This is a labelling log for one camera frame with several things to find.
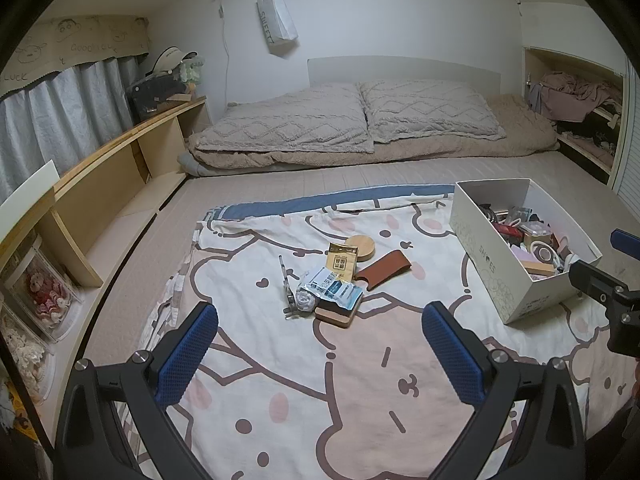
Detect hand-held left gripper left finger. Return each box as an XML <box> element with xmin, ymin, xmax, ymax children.
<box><xmin>54</xmin><ymin>301</ymin><xmax>221</xmax><ymax>480</ymax></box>

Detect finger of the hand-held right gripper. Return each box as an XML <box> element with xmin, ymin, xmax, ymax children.
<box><xmin>569</xmin><ymin>259</ymin><xmax>628</xmax><ymax>306</ymax></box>
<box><xmin>611</xmin><ymin>229</ymin><xmax>640</xmax><ymax>257</ymax></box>

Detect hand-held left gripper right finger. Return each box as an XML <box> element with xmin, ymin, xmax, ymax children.
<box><xmin>421</xmin><ymin>301</ymin><xmax>587</xmax><ymax>480</ymax></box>

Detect white shoe box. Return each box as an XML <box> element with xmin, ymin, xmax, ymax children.
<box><xmin>448</xmin><ymin>178</ymin><xmax>604</xmax><ymax>325</ymax></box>

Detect square wooden block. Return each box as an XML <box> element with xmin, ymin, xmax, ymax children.
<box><xmin>314</xmin><ymin>300</ymin><xmax>360</xmax><ymax>330</ymax></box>

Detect white crochet cloth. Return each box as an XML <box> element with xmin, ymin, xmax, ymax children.
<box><xmin>292</xmin><ymin>287</ymin><xmax>321</xmax><ymax>313</ymax></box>

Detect blue wet wipe packet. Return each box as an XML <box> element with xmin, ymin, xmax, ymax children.
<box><xmin>298</xmin><ymin>266</ymin><xmax>364</xmax><ymax>311</ymax></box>

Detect yellow box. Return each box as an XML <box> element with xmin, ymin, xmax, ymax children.
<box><xmin>325</xmin><ymin>241</ymin><xmax>359</xmax><ymax>281</ymax></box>

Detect brown leather pouch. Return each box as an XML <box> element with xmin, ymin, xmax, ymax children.
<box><xmin>353</xmin><ymin>249</ymin><xmax>412</xmax><ymax>292</ymax></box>

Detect dark clothes pile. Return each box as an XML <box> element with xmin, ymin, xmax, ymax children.
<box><xmin>555</xmin><ymin>110</ymin><xmax>621</xmax><ymax>161</ymax></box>

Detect metal clip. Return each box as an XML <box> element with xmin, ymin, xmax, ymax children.
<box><xmin>278</xmin><ymin>255</ymin><xmax>303</xmax><ymax>321</ymax></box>

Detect cartoon printed blanket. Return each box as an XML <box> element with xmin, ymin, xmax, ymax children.
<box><xmin>137</xmin><ymin>184</ymin><xmax>640</xmax><ymax>480</ymax></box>

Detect round wooden lid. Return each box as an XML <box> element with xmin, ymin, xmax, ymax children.
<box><xmin>345</xmin><ymin>234</ymin><xmax>383</xmax><ymax>262</ymax></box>

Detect pink clothes pile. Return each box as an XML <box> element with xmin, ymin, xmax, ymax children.
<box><xmin>527</xmin><ymin>71</ymin><xmax>623</xmax><ymax>122</ymax></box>

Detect clear storage box pink contents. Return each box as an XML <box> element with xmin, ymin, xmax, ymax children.
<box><xmin>0</xmin><ymin>245</ymin><xmax>83</xmax><ymax>343</ymax></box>

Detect clear storage box white contents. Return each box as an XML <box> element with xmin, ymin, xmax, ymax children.
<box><xmin>0</xmin><ymin>305</ymin><xmax>56</xmax><ymax>406</ymax></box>

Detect beige folded duvet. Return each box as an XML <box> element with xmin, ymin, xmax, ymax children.
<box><xmin>177</xmin><ymin>94</ymin><xmax>560</xmax><ymax>177</ymax></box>

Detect wooden closet shelf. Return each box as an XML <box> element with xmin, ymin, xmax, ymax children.
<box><xmin>522</xmin><ymin>46</ymin><xmax>628</xmax><ymax>186</ymax></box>

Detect wooden bedside shelf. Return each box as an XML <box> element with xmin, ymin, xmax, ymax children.
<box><xmin>0</xmin><ymin>96</ymin><xmax>211</xmax><ymax>356</ymax></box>

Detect white paper sheet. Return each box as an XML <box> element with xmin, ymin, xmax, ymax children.
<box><xmin>0</xmin><ymin>160</ymin><xmax>60</xmax><ymax>211</ymax></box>

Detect beige textured pillow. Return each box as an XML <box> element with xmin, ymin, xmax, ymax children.
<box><xmin>359</xmin><ymin>79</ymin><xmax>507</xmax><ymax>143</ymax></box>
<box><xmin>195</xmin><ymin>81</ymin><xmax>376</xmax><ymax>166</ymax></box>

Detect dark bag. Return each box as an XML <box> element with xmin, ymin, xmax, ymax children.
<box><xmin>125</xmin><ymin>71</ymin><xmax>193</xmax><ymax>121</ymax></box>

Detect grey curtain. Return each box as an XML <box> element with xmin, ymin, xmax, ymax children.
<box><xmin>0</xmin><ymin>55</ymin><xmax>143</xmax><ymax>206</ymax></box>

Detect green plush toy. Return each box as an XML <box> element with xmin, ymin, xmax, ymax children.
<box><xmin>180</xmin><ymin>55</ymin><xmax>207</xmax><ymax>86</ymax></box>

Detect white headboard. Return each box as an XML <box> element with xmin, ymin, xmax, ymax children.
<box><xmin>306</xmin><ymin>57</ymin><xmax>502</xmax><ymax>92</ymax></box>

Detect white cap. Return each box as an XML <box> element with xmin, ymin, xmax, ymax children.
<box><xmin>149</xmin><ymin>46</ymin><xmax>198</xmax><ymax>77</ymax></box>

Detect beige doodle valance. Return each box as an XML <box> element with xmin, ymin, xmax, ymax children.
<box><xmin>0</xmin><ymin>16</ymin><xmax>150</xmax><ymax>101</ymax></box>

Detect white hanging bag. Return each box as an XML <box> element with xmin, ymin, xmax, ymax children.
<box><xmin>256</xmin><ymin>0</ymin><xmax>300</xmax><ymax>57</ymax></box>

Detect white wall cable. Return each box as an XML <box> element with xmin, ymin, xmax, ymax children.
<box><xmin>215</xmin><ymin>0</ymin><xmax>233</xmax><ymax>106</ymax></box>

